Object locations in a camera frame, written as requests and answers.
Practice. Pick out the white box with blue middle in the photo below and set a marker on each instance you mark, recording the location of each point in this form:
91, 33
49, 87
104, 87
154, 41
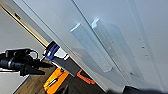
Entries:
60, 53

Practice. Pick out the thick grey robot torso limb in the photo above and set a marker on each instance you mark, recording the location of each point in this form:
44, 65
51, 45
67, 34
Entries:
70, 68

